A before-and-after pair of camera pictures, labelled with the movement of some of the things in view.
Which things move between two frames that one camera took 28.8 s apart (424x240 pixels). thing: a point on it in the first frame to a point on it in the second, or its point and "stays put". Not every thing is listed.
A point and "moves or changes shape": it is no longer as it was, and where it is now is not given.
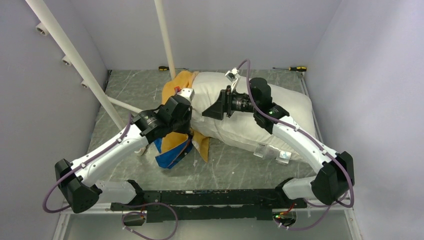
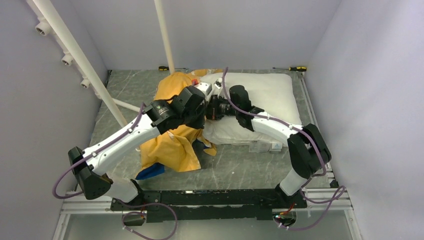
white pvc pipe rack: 46,27 moves or changes shape
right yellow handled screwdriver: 295,68 stays put
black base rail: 226,204 stays put
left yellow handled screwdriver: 165,68 stays put
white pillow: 287,116 moves or changes shape
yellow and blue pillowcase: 173,145 moves or changes shape
